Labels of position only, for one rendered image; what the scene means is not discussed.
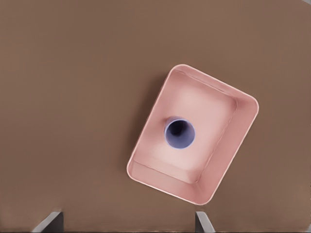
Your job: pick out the pink rectangular box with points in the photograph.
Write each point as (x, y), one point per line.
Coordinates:
(213, 155)

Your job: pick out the blue cup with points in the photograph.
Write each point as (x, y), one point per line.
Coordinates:
(180, 133)

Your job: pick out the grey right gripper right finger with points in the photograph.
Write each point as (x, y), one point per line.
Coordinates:
(203, 222)

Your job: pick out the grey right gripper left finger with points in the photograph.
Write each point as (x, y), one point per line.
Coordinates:
(51, 223)

